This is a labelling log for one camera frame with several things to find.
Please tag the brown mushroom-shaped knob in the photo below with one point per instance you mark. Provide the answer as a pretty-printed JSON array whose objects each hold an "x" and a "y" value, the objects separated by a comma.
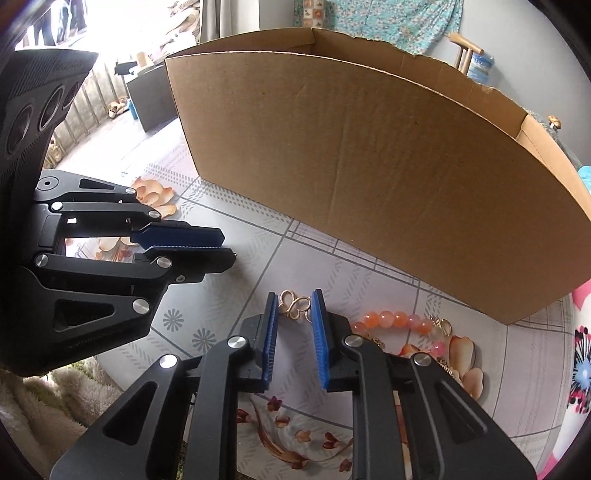
[{"x": 554, "y": 121}]

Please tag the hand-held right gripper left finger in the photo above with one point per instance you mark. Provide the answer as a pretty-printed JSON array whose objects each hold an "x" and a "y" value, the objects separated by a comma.
[{"x": 272, "y": 337}]

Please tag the teal floral hanging cloth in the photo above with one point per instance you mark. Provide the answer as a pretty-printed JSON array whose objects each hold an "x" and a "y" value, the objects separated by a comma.
[{"x": 392, "y": 23}]

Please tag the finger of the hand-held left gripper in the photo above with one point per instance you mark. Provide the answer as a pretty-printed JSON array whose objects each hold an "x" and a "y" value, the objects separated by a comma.
[
  {"x": 184, "y": 263},
  {"x": 180, "y": 237}
]

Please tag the dark cabinet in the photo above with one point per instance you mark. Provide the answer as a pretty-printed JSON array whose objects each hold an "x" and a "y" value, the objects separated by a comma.
[{"x": 147, "y": 101}]

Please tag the grey curtain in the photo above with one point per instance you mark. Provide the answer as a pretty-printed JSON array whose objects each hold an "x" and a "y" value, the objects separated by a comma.
[{"x": 210, "y": 18}]

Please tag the light blue garment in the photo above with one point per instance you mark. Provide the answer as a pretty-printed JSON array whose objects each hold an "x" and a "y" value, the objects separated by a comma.
[{"x": 585, "y": 181}]

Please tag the small blue container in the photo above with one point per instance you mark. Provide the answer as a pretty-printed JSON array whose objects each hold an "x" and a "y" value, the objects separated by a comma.
[{"x": 133, "y": 110}]

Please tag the pink floral blanket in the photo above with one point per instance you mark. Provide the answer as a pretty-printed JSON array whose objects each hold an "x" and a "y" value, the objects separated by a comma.
[{"x": 579, "y": 369}]

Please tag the brown cardboard box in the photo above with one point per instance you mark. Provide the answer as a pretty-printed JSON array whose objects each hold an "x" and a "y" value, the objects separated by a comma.
[{"x": 369, "y": 175}]

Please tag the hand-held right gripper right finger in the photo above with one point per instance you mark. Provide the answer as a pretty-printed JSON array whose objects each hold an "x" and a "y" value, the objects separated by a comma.
[{"x": 318, "y": 337}]

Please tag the cream checked patterned box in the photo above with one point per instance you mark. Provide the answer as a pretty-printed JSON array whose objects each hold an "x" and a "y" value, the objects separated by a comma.
[{"x": 314, "y": 11}]

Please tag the metal balcony railing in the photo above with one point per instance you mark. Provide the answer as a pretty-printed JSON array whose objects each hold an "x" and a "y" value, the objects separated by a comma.
[{"x": 87, "y": 106}]

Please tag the large blue water bottle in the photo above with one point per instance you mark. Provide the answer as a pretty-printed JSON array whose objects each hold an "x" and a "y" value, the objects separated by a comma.
[{"x": 481, "y": 67}]

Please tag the beige sandals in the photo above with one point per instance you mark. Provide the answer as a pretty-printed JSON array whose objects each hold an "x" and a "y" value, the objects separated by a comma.
[{"x": 115, "y": 108}]

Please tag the wooden rack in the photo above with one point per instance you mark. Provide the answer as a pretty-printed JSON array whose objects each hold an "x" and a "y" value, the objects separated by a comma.
[{"x": 464, "y": 42}]

